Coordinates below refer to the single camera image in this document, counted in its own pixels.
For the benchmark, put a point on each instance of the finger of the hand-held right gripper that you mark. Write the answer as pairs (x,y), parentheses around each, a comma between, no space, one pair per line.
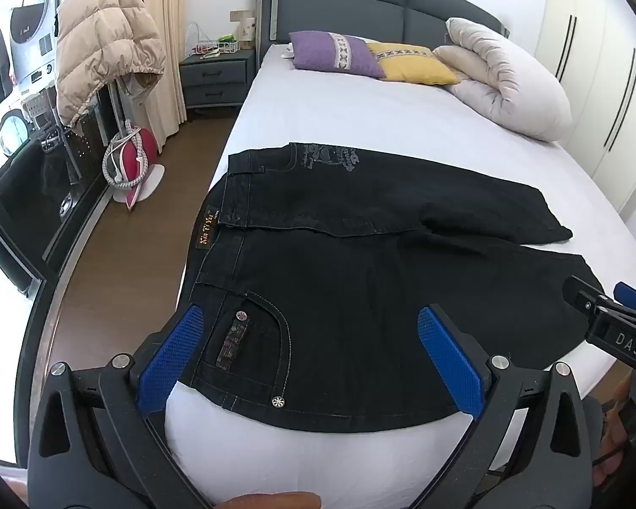
(583,291)
(633,297)

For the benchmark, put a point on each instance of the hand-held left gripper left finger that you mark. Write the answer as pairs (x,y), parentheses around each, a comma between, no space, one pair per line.
(169,360)

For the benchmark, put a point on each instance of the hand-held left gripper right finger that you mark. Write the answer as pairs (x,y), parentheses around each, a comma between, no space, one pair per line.
(450,366)

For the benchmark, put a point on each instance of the black denim pants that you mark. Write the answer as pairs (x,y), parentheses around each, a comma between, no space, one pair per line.
(350,286)

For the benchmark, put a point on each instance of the person's left hand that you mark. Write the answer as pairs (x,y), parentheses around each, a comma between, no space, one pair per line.
(275,502)

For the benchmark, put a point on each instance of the person's foot in sandal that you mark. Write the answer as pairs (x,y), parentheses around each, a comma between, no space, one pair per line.
(615,435)

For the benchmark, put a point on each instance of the black framed glass door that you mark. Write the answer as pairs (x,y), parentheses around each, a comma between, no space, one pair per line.
(26,254)

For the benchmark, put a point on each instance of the red steam iron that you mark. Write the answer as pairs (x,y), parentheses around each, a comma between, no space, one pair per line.
(138,159)

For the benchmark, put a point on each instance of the folded white duvet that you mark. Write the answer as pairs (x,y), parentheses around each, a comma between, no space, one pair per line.
(503,79)

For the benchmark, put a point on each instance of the cream wardrobe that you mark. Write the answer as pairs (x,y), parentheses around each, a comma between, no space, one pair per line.
(604,53)

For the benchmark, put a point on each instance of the yellow patterned pillow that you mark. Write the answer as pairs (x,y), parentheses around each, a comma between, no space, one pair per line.
(413,66)

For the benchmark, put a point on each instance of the grey nightstand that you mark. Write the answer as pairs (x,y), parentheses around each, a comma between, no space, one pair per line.
(217,79)

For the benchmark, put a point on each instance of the beige puffer jacket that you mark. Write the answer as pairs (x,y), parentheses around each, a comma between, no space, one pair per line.
(106,37)

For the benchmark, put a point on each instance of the purple patterned pillow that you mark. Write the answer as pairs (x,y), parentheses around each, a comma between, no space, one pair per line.
(328,53)

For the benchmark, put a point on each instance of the white washing machine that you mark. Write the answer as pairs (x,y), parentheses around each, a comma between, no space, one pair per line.
(32,32)

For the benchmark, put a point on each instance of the grey upholstered headboard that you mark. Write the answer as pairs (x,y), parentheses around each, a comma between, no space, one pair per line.
(344,5)

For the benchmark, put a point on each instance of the wall socket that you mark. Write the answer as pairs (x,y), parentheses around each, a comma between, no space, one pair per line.
(238,14)

